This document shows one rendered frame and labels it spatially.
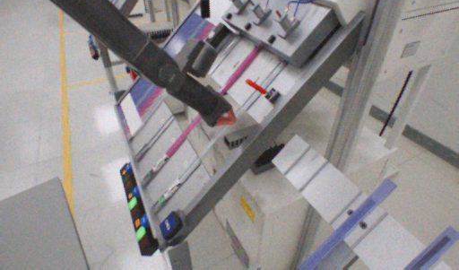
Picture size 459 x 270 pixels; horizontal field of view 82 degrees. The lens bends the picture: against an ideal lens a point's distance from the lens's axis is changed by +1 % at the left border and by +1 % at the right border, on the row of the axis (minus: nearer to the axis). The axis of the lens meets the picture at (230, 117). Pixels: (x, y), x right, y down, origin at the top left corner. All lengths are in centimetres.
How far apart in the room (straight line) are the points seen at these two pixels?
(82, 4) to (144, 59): 11
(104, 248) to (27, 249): 68
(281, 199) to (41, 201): 80
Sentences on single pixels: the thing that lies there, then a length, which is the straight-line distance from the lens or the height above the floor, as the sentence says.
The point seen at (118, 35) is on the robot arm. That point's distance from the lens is 46.
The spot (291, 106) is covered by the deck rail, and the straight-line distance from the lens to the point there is 62.
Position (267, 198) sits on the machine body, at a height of 62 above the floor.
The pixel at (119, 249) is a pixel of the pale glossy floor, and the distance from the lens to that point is 163.
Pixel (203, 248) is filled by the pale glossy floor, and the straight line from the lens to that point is 153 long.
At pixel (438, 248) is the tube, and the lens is 42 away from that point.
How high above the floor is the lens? 135
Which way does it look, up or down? 36 degrees down
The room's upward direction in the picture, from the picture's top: straight up
